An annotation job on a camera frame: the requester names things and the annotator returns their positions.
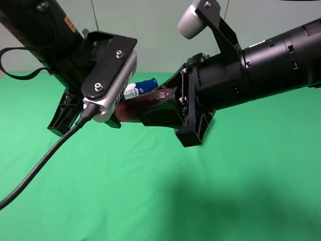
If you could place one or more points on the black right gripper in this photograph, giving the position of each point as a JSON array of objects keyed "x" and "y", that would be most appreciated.
[{"x": 206, "y": 86}]

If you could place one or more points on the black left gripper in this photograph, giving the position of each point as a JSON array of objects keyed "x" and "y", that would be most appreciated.
[{"x": 89, "y": 68}]

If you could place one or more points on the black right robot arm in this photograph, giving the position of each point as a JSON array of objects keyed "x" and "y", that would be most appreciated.
[{"x": 283, "y": 63}]

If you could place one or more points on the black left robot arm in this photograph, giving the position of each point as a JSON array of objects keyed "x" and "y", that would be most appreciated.
[{"x": 43, "y": 28}]

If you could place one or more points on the white blue-capped bottle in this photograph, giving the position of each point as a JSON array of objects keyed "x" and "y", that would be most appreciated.
[{"x": 139, "y": 88}]

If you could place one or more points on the green tablecloth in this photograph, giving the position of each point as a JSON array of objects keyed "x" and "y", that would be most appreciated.
[{"x": 255, "y": 177}]

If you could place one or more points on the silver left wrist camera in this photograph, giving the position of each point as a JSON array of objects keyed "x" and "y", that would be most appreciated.
[{"x": 108, "y": 103}]

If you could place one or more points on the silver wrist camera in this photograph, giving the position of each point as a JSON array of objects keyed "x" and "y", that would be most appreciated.
[
  {"x": 108, "y": 103},
  {"x": 190, "y": 23}
]

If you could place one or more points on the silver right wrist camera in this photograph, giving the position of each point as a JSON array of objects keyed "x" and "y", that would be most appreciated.
[{"x": 190, "y": 23}]

